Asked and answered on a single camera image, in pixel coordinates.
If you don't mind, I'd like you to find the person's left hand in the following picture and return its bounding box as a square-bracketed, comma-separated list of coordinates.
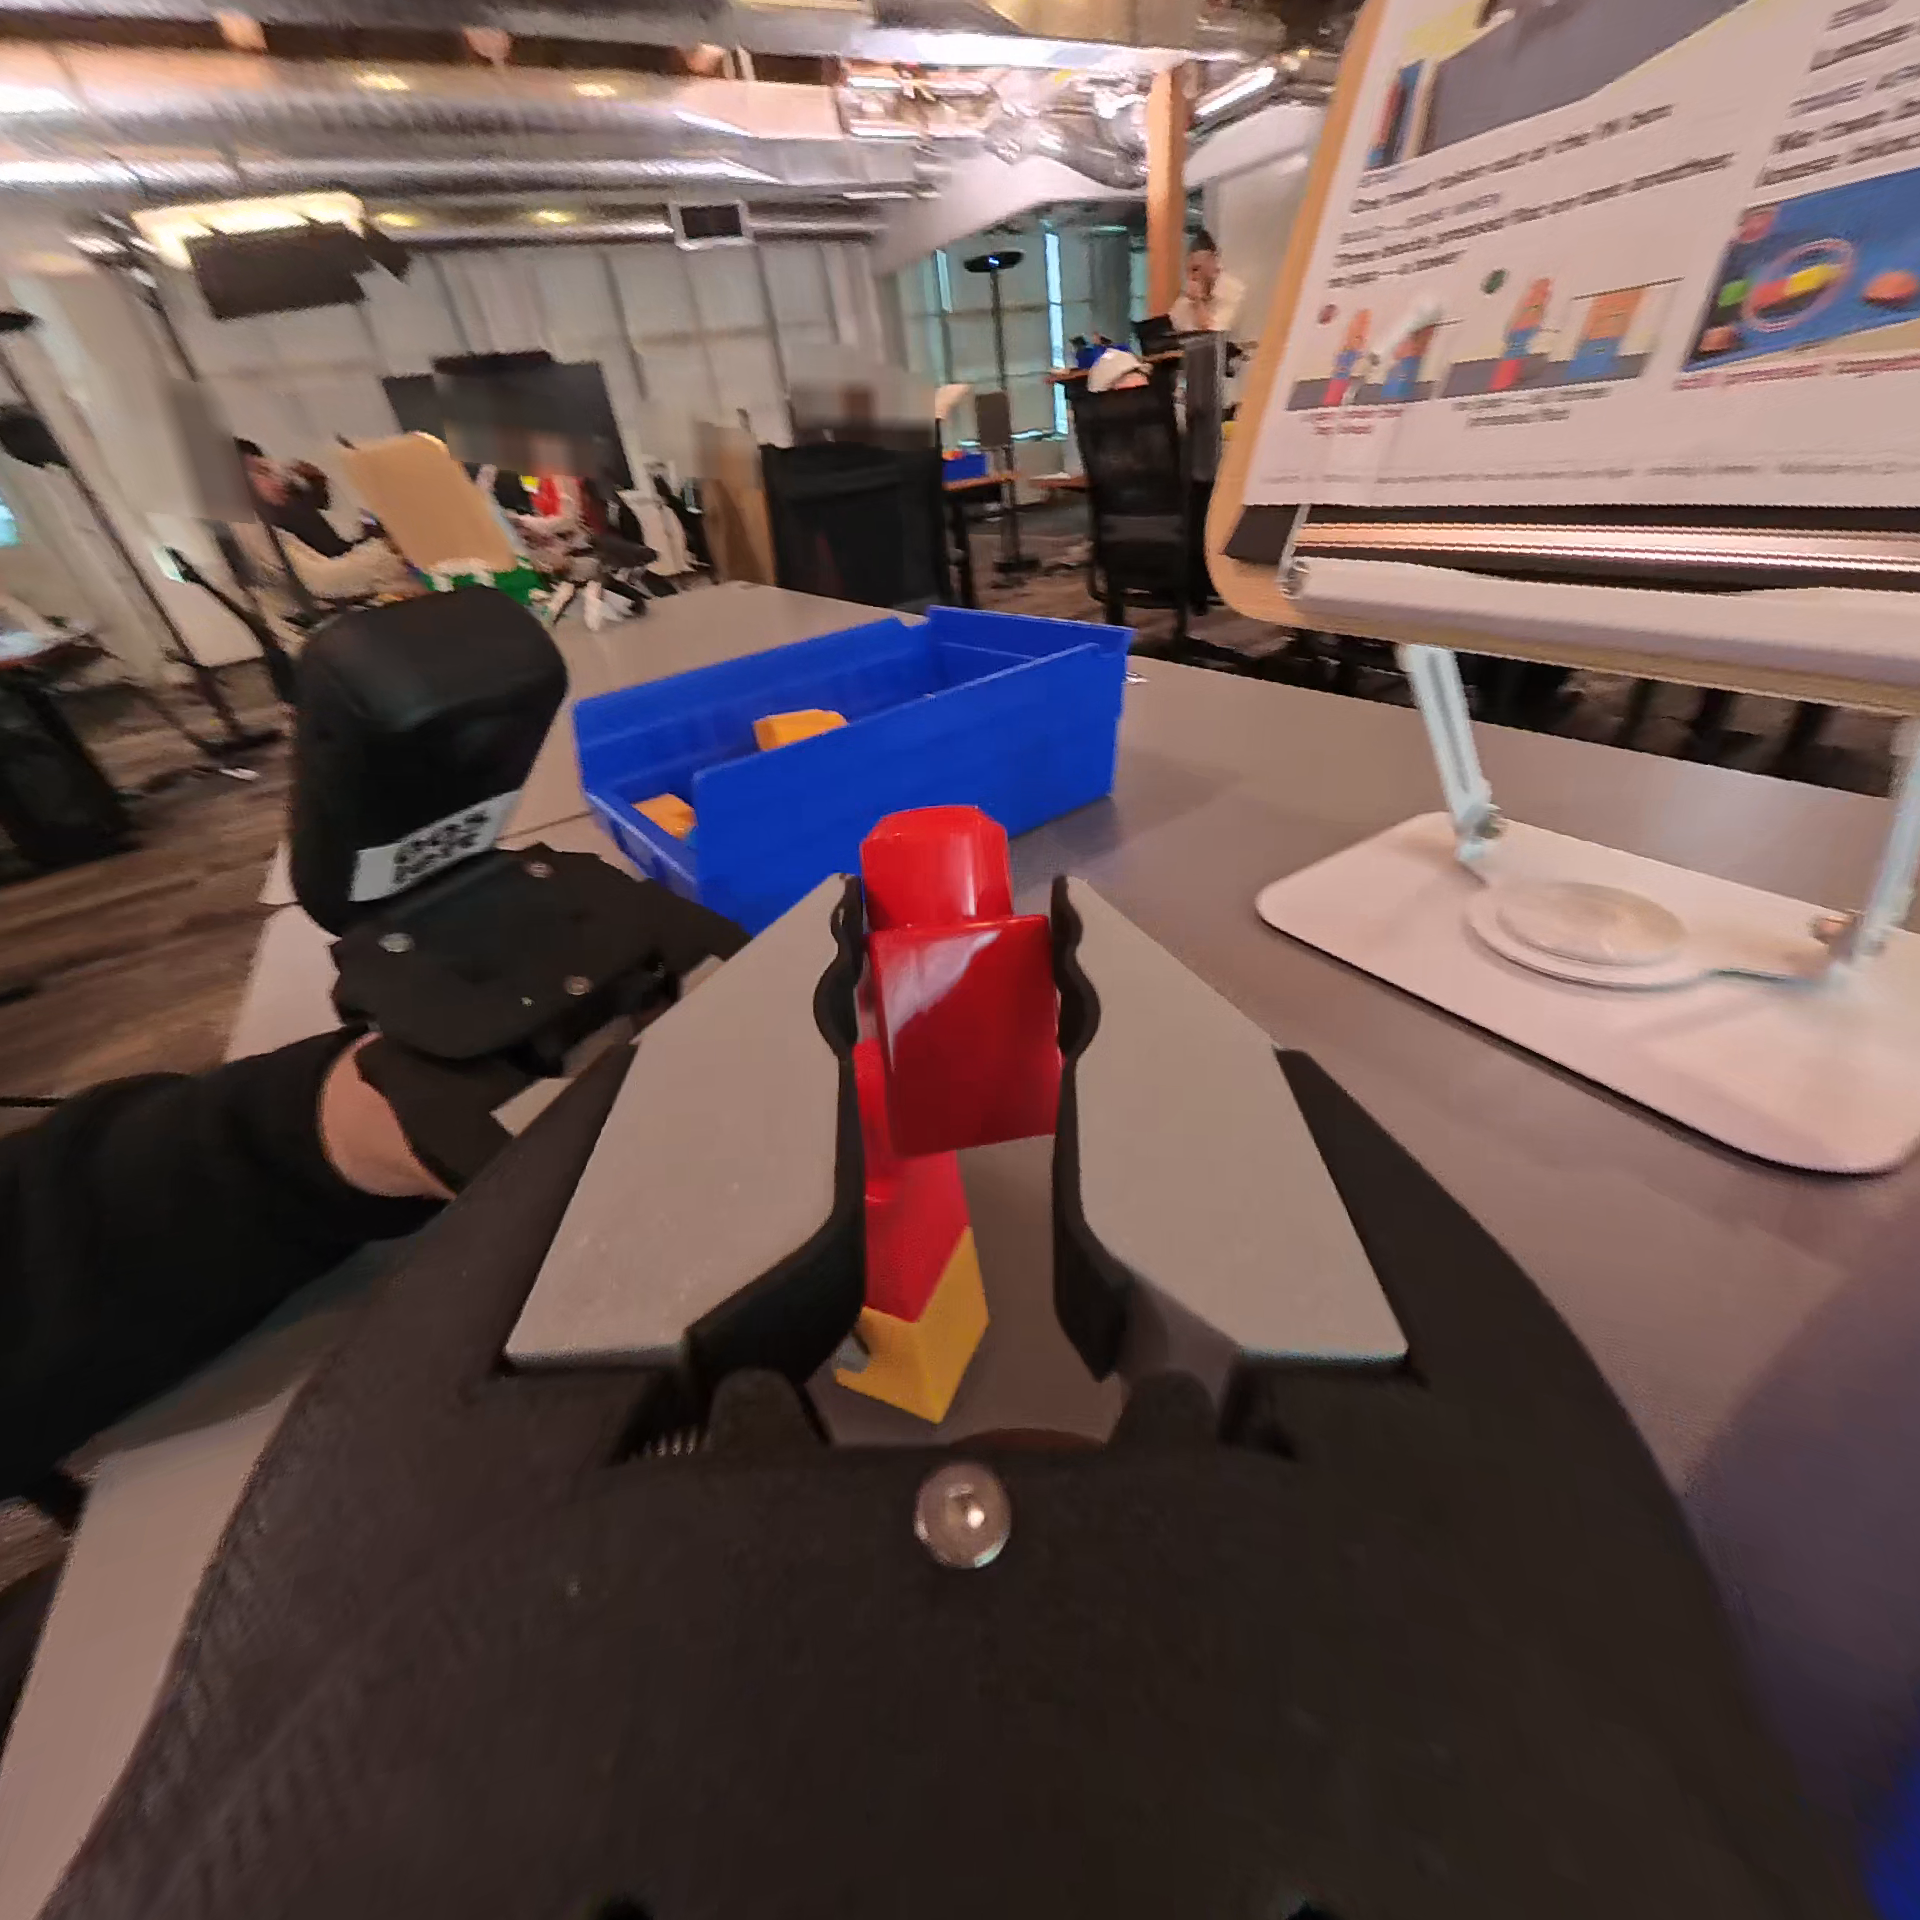
[319, 1037, 454, 1201]

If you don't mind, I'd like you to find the black office chair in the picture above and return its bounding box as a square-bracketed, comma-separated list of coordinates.
[1067, 362, 1206, 619]
[758, 439, 957, 607]

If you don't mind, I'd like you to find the red mega block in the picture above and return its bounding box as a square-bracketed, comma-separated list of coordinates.
[847, 1042, 973, 1326]
[856, 805, 1067, 1160]

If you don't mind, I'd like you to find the blue plastic bin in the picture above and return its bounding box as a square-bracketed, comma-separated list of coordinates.
[573, 603, 1136, 936]

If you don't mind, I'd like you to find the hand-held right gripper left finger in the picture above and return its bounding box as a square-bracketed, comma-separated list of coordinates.
[503, 872, 876, 1393]

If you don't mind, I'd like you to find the pile of mega blocks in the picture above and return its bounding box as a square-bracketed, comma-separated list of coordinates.
[631, 707, 853, 840]

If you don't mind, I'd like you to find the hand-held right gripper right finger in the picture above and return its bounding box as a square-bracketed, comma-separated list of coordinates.
[1049, 872, 1413, 1384]

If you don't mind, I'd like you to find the printed instruction sheet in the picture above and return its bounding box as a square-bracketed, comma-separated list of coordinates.
[1241, 0, 1920, 506]

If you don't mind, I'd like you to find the black floor lamp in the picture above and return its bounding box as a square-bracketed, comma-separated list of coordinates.
[965, 251, 1038, 586]

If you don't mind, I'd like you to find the orange mega block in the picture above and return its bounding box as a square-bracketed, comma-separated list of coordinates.
[831, 1227, 993, 1425]

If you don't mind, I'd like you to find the studio light panel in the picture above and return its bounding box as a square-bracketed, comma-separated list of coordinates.
[187, 222, 408, 319]

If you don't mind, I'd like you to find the person's left forearm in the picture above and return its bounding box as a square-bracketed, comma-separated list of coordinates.
[0, 1025, 460, 1501]

